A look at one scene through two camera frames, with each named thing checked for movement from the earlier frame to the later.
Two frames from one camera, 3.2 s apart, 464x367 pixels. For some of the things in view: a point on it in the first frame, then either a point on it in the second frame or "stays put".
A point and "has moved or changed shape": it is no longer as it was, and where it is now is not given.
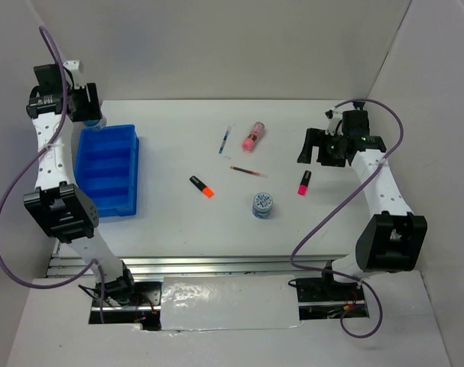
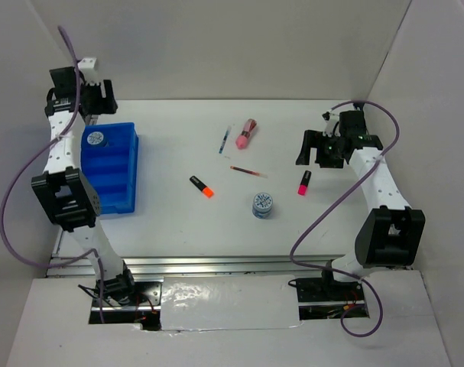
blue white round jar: x=92 y=122 has moved or changed shape
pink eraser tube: x=248 y=143 -> x=242 y=140
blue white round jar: x=262 y=205 stays put
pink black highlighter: x=304 y=183 stays put
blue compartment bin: x=106 y=168 stays put
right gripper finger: x=328 y=150 stays put
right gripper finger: x=313 y=138 stays put
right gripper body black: x=341 y=158 stays put
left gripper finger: x=95 y=111 -> x=109 y=105
